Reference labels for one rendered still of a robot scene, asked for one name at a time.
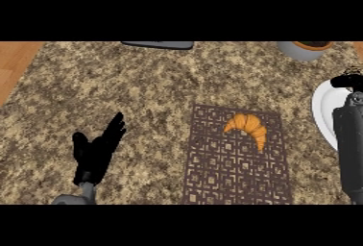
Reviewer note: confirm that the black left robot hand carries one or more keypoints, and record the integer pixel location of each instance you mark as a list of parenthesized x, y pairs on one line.
[(96, 153)]

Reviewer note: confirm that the orange croissant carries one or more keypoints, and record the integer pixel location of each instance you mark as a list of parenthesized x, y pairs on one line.
[(248, 127)]

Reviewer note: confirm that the white plate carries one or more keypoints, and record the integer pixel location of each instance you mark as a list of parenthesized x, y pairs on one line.
[(326, 112)]

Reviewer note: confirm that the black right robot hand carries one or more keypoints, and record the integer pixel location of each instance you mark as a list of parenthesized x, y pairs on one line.
[(348, 80)]

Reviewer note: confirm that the brown patterned placemat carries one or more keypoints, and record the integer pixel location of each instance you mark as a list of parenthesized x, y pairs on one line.
[(236, 160)]

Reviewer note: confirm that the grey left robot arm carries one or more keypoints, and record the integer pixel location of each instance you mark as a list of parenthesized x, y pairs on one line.
[(81, 195)]

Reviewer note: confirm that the dark grey flat object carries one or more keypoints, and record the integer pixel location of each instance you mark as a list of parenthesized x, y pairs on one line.
[(158, 44)]

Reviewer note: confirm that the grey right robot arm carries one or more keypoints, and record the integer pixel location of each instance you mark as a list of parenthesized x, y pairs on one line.
[(350, 150)]

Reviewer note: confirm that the grey plant pot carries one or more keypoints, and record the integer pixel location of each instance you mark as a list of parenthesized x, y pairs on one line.
[(304, 49)]

